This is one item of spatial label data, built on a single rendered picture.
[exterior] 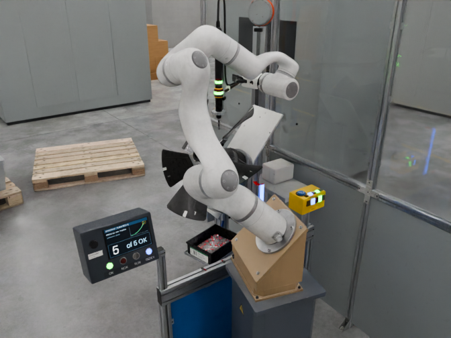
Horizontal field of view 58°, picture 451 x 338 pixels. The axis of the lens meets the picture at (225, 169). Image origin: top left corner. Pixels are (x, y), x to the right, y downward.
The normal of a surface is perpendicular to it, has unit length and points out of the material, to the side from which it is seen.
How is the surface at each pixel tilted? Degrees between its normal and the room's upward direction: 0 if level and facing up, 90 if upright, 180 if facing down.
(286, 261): 90
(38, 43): 90
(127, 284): 0
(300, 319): 90
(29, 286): 0
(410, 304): 90
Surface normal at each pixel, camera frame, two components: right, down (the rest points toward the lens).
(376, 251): -0.82, 0.23
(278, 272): 0.32, 0.38
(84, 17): 0.59, 0.33
